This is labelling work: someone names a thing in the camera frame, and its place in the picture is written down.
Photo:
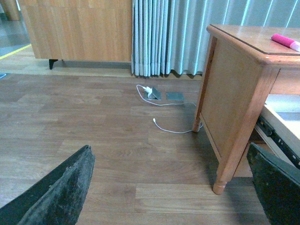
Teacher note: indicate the black drawer slide rail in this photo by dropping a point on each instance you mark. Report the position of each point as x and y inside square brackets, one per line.
[270, 132]

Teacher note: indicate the open metal floor socket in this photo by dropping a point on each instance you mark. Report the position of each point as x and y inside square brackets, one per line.
[154, 95]

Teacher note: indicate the light wooden cabinet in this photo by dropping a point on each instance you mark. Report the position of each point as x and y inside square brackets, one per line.
[83, 30]

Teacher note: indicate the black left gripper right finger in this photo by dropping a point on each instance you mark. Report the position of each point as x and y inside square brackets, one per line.
[277, 185]

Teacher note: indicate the closed metal floor plate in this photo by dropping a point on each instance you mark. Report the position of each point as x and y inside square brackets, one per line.
[175, 96]

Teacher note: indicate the black cabinet leg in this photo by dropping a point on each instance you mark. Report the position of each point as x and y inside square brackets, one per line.
[51, 63]

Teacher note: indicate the wooden drawer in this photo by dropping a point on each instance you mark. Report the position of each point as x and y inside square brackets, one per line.
[282, 111]

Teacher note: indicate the white charger plug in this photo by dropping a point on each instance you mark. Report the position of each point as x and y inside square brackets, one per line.
[147, 89]

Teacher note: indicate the wooden nightstand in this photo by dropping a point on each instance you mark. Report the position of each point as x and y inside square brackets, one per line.
[242, 67]

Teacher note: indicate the pink marker with clear cap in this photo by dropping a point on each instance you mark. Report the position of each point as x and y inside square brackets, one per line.
[285, 41]

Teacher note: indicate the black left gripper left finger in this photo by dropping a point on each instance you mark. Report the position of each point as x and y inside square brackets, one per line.
[56, 199]

